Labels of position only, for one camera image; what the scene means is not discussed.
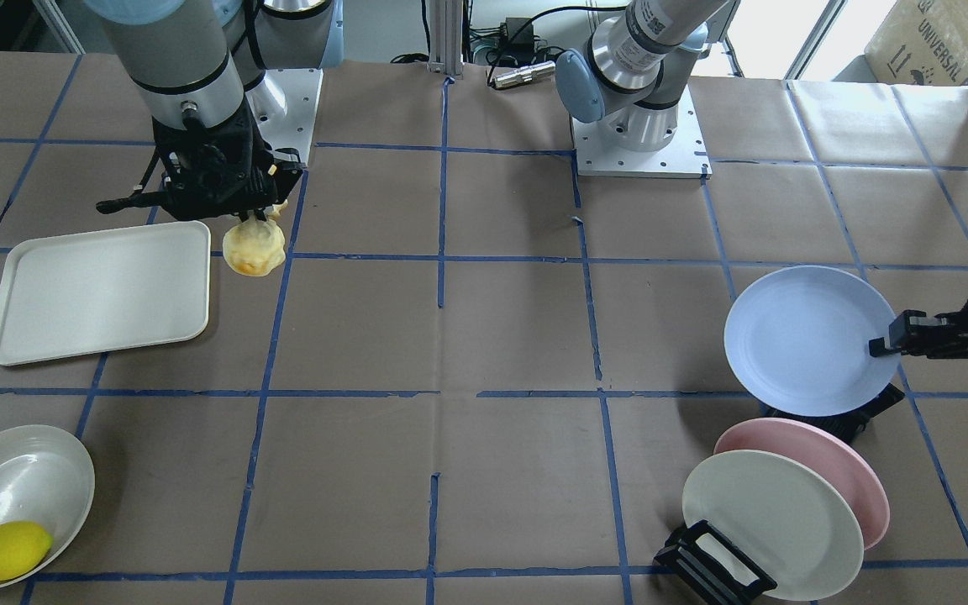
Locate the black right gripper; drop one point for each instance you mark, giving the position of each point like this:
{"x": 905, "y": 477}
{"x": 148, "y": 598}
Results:
{"x": 281, "y": 174}

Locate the yellow bread roll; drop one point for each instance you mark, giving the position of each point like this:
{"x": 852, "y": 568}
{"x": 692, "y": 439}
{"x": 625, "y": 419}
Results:
{"x": 257, "y": 245}

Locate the light blue plate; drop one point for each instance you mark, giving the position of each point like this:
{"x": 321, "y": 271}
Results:
{"x": 798, "y": 340}

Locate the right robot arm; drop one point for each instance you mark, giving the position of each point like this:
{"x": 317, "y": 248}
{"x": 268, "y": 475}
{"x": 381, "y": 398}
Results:
{"x": 233, "y": 89}

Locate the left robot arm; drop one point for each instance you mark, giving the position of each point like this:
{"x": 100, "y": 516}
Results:
{"x": 642, "y": 58}

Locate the pink plate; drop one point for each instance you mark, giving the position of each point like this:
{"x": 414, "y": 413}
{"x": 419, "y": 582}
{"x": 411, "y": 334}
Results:
{"x": 839, "y": 464}

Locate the cream white plate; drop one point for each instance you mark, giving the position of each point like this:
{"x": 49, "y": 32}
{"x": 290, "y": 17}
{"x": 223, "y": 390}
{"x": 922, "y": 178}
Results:
{"x": 792, "y": 523}

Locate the white rectangular tray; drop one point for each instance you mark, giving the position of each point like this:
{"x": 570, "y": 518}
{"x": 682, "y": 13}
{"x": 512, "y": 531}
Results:
{"x": 105, "y": 290}

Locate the cardboard box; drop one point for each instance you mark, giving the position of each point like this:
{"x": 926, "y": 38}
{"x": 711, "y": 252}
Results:
{"x": 921, "y": 43}

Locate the black dish rack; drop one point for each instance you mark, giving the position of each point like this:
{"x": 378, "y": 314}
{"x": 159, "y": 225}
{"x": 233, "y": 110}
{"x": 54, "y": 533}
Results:
{"x": 710, "y": 564}

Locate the silver metal cylinder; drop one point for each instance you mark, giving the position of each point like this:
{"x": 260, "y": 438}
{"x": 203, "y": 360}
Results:
{"x": 523, "y": 76}

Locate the white round dish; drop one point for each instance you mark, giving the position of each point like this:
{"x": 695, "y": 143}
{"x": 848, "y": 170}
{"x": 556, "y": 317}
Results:
{"x": 47, "y": 478}

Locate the yellow lemon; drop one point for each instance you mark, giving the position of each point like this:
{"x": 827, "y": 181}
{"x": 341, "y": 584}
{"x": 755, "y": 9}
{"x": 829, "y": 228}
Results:
{"x": 23, "y": 546}

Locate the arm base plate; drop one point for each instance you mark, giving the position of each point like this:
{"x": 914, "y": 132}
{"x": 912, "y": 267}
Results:
{"x": 285, "y": 106}
{"x": 642, "y": 142}

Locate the aluminium frame post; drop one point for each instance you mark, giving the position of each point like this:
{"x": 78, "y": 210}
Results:
{"x": 446, "y": 25}

